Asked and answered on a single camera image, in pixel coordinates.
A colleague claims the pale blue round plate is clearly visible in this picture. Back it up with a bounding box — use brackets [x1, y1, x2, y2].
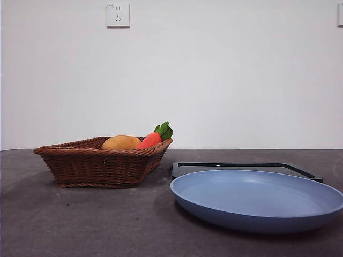
[170, 169, 343, 235]

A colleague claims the orange carrot with green leaves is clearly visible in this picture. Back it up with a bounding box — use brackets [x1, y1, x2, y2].
[135, 121, 174, 150]

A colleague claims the tan potato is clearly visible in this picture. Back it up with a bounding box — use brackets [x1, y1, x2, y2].
[101, 135, 142, 150]

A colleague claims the black rectangular tray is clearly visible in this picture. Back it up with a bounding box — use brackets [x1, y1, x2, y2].
[171, 161, 324, 184]

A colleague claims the brown wicker basket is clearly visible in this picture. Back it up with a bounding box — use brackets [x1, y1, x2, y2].
[33, 136, 174, 188]

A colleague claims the white wall power socket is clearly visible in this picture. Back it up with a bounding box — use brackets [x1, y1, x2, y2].
[107, 3, 131, 29]

